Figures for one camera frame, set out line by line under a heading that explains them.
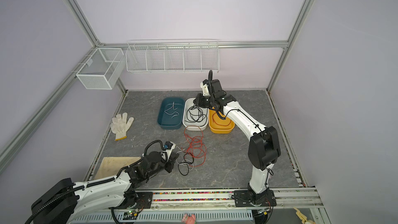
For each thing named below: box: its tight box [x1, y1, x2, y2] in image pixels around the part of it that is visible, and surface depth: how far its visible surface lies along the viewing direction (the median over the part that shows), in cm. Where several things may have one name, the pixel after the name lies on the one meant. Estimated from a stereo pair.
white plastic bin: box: [182, 97, 209, 132], surface depth 104 cm
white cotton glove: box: [109, 112, 135, 142], surface depth 104 cm
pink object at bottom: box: [181, 213, 196, 224], surface depth 68 cm
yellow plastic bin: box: [208, 106, 236, 134], surface depth 101 cm
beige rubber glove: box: [94, 156, 142, 180], surface depth 87 cm
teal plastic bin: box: [157, 97, 186, 130], surface depth 107 cm
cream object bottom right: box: [293, 207, 316, 224], surface depth 69 cm
